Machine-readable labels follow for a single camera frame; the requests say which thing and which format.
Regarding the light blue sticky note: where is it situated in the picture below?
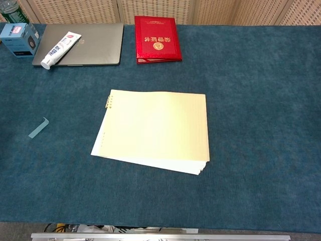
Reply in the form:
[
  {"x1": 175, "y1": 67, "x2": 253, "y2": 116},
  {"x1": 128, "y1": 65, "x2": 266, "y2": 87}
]
[{"x1": 28, "y1": 117, "x2": 49, "y2": 139}]

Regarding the green plastic bottle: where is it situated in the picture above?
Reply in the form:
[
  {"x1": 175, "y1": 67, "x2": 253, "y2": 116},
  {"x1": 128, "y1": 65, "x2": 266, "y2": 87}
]
[{"x1": 0, "y1": 0, "x2": 40, "y2": 38}]

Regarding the beige woven folding screen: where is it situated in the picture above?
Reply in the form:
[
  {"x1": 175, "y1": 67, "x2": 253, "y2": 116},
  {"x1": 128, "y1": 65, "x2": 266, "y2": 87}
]
[{"x1": 0, "y1": 0, "x2": 321, "y2": 26}]

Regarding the dark blue felt mat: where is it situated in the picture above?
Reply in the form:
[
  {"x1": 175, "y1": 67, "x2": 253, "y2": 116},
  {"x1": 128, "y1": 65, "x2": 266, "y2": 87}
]
[{"x1": 0, "y1": 22, "x2": 321, "y2": 233}]

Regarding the white toothpaste tube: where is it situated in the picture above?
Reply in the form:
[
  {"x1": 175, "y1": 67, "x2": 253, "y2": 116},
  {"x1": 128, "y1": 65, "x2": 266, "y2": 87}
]
[{"x1": 40, "y1": 31, "x2": 82, "y2": 70}]

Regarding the beige spiral notebook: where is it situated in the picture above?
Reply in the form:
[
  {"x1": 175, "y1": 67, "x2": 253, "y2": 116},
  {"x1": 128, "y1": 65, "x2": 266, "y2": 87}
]
[{"x1": 90, "y1": 89, "x2": 210, "y2": 176}]

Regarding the grey closed laptop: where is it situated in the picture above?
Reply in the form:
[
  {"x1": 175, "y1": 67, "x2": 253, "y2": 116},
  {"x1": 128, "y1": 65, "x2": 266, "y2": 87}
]
[{"x1": 32, "y1": 23, "x2": 124, "y2": 68}]

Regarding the red certificate folder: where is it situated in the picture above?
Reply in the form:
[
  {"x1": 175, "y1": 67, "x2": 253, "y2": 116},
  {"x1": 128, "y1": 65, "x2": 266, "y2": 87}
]
[{"x1": 134, "y1": 15, "x2": 183, "y2": 65}]

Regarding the blue cardboard box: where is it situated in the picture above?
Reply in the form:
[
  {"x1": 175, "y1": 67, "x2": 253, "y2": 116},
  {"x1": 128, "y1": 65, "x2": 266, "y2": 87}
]
[{"x1": 0, "y1": 23, "x2": 40, "y2": 59}]

